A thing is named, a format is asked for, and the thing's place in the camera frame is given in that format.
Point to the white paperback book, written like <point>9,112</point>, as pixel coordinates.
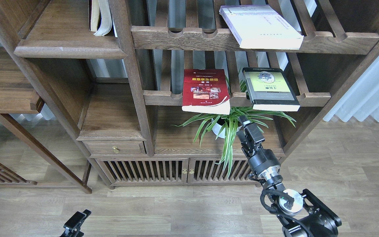
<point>260,27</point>

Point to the brass drawer knob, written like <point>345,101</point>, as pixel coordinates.
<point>115,150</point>

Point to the large dark wooden bookshelf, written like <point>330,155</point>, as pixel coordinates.
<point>110,91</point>

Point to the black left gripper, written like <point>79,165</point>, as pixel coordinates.
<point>73,225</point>

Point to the dark wooden side table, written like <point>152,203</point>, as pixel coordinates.
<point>17,96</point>

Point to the upright cream books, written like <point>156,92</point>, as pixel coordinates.
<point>100,18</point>

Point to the white pleated curtain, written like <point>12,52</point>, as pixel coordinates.
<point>361,100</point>

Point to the white plant pot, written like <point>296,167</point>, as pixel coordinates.
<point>218,126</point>

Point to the red paperback book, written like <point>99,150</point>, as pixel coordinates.
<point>205,91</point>

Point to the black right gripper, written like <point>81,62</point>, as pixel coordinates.
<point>262,162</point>

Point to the black yellow-green book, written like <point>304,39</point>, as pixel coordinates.
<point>269,90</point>

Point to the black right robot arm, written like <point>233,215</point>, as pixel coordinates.
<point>301,214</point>

